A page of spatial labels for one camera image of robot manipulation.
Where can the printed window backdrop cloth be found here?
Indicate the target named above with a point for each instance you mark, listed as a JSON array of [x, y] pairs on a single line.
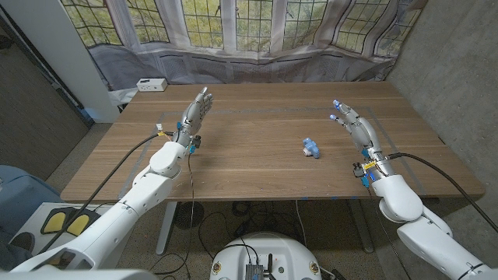
[[253, 58]]

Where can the grey electronics box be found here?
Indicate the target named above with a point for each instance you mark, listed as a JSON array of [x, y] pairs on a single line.
[[254, 272]]

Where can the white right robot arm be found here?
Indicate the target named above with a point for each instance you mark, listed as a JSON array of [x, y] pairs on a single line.
[[400, 194]]

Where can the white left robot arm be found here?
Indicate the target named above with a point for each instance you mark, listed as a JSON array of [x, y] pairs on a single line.
[[155, 183]]

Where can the white pedal floor board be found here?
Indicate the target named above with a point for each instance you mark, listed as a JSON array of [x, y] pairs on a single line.
[[35, 218]]

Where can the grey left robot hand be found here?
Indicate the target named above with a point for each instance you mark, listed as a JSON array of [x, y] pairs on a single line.
[[192, 118]]

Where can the person's leg dark trousers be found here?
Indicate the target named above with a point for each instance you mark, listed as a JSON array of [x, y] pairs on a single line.
[[11, 260]]

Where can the white table leg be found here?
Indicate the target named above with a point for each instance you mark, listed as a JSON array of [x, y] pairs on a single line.
[[166, 229]]

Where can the white robot torso base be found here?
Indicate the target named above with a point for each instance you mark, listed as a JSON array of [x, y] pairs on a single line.
[[268, 253]]

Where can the white power strip box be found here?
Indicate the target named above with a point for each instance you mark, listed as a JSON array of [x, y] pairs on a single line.
[[151, 85]]

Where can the light blue toy camera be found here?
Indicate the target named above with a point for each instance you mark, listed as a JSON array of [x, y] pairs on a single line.
[[312, 148]]

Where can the black round disc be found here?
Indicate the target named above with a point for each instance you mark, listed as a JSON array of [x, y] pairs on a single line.
[[188, 215]]

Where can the blue upholstered seat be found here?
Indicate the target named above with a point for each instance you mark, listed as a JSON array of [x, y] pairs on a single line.
[[19, 194]]

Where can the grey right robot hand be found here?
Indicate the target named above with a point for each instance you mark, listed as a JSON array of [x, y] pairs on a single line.
[[363, 134]]

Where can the grey table leg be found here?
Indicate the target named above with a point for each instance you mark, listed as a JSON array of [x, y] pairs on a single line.
[[361, 229]]

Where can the yellow foot pedal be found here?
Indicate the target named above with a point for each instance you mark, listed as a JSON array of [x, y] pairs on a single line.
[[79, 225], [54, 222]]

